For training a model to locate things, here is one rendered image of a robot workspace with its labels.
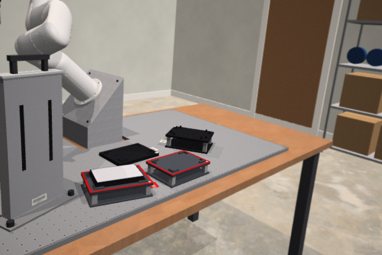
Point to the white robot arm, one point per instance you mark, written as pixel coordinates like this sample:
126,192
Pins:
48,24

